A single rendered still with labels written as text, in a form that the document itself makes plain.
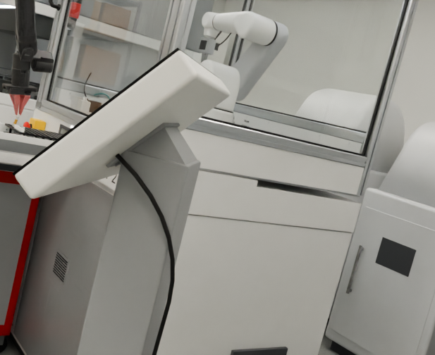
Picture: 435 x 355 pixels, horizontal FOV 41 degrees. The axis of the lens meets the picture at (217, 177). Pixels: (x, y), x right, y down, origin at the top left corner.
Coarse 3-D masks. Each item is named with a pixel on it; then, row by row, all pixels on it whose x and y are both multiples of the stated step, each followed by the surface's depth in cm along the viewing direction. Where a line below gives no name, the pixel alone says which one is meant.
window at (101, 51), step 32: (96, 0) 211; (128, 0) 190; (160, 0) 172; (64, 32) 233; (96, 32) 207; (128, 32) 186; (160, 32) 170; (64, 64) 228; (96, 64) 204; (128, 64) 184; (64, 96) 223; (96, 96) 200
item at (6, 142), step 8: (0, 128) 204; (8, 128) 205; (0, 136) 181; (8, 136) 182; (16, 136) 183; (24, 136) 185; (32, 136) 211; (0, 144) 181; (8, 144) 182; (16, 144) 184; (24, 144) 185; (32, 144) 187; (40, 144) 188; (48, 144) 190; (8, 152) 183; (16, 152) 184; (24, 152) 186; (32, 152) 187
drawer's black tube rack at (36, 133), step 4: (28, 128) 204; (32, 128) 207; (8, 132) 202; (28, 132) 192; (32, 132) 194; (36, 132) 197; (40, 132) 200; (44, 132) 204; (48, 132) 206; (52, 132) 210; (28, 136) 206; (36, 136) 191; (40, 136) 192; (44, 136) 194; (48, 136) 196; (52, 136) 199; (56, 136) 202; (60, 136) 204; (52, 140) 211
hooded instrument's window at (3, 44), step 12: (0, 12) 260; (12, 12) 263; (0, 24) 262; (12, 24) 264; (36, 24) 270; (48, 24) 273; (0, 36) 263; (12, 36) 266; (48, 36) 275; (0, 48) 264; (12, 48) 267; (0, 60) 265; (12, 60) 268; (0, 72) 267; (36, 72) 276; (0, 84) 268; (36, 84) 277; (36, 96) 278
